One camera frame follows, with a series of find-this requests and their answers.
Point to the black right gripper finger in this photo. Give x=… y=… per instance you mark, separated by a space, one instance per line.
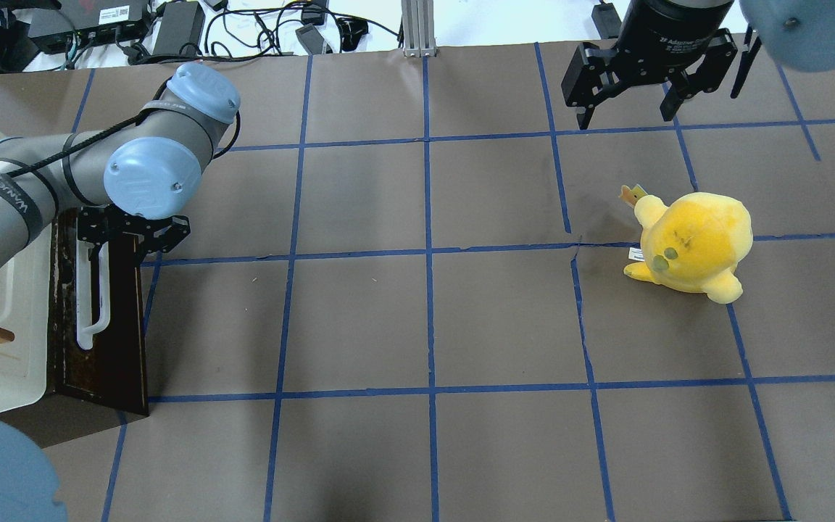
x=679 y=91
x=587 y=100

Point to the yellow plush duck toy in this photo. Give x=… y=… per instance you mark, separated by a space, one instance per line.
x=693 y=245

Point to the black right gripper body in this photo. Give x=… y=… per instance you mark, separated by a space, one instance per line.
x=667 y=32

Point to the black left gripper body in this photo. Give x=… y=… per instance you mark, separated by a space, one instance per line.
x=143 y=233

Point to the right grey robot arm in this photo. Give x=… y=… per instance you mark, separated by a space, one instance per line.
x=797 y=34

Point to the aluminium frame post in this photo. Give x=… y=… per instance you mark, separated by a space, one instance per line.
x=417 y=29

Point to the white plastic storage box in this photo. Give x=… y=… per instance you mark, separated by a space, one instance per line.
x=24 y=292

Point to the white drawer handle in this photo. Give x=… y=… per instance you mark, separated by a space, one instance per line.
x=93 y=309

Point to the black power adapter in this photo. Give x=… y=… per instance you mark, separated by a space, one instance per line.
x=180 y=26

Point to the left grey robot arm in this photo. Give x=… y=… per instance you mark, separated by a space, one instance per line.
x=148 y=166

